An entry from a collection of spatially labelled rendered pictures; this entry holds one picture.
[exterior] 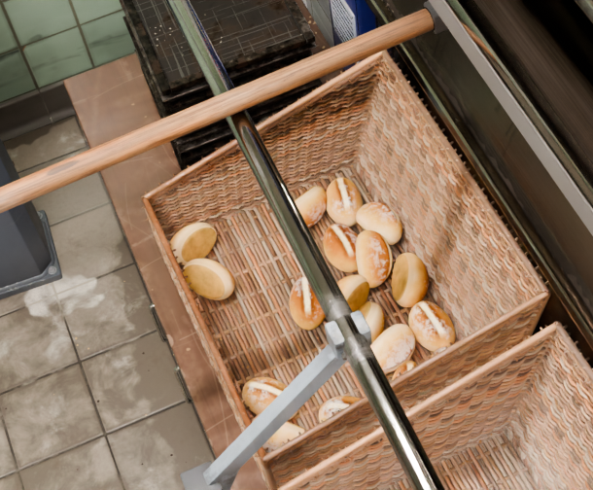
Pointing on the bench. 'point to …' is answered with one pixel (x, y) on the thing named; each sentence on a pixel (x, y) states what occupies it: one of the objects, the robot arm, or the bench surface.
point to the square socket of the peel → (436, 18)
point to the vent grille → (343, 20)
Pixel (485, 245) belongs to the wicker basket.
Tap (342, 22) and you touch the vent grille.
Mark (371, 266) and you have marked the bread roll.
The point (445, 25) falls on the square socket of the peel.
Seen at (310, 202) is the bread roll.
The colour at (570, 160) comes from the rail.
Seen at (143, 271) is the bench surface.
